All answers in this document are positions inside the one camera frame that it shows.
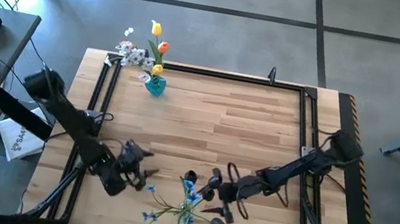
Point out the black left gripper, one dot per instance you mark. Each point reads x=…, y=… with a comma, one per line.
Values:
x=131, y=165

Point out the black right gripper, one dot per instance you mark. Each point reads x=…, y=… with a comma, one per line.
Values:
x=231, y=193

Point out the blue artificial flower spray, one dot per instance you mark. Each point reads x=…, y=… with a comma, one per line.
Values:
x=193, y=197

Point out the blue glass vase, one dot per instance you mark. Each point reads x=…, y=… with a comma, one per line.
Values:
x=155, y=87

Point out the white artificial flower spray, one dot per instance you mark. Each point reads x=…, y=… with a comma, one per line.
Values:
x=137, y=56

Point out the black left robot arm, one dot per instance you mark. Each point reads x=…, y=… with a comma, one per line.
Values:
x=69, y=121

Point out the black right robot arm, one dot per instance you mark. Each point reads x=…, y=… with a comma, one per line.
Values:
x=296, y=167

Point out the white printed bag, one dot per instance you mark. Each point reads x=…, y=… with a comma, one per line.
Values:
x=18, y=141

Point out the black desk support beam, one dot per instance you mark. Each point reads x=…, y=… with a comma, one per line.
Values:
x=18, y=112

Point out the black clamp hook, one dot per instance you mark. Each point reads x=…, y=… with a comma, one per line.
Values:
x=272, y=75

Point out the black aluminium table frame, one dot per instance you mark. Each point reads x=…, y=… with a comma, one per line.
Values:
x=288, y=86

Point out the black hazard-striped side rail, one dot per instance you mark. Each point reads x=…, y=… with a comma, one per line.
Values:
x=354, y=217

